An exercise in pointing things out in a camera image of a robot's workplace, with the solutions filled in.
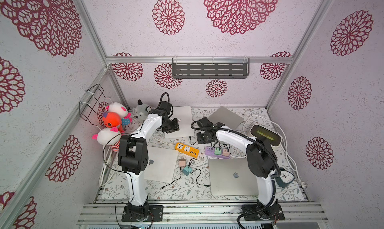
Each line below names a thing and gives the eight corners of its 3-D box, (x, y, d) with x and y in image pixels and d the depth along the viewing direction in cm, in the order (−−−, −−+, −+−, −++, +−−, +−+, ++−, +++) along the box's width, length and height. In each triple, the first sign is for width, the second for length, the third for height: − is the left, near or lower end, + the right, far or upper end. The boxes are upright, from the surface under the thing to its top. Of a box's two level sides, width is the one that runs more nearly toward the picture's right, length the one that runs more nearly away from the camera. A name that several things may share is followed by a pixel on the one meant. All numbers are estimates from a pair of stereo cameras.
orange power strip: (173, 149, 99) (173, 147, 96) (176, 143, 102) (176, 141, 99) (197, 158, 95) (197, 156, 93) (199, 152, 98) (199, 150, 95)
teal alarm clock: (273, 182, 86) (277, 179, 82) (278, 170, 90) (282, 166, 86) (286, 191, 83) (290, 188, 79) (291, 177, 87) (295, 174, 83)
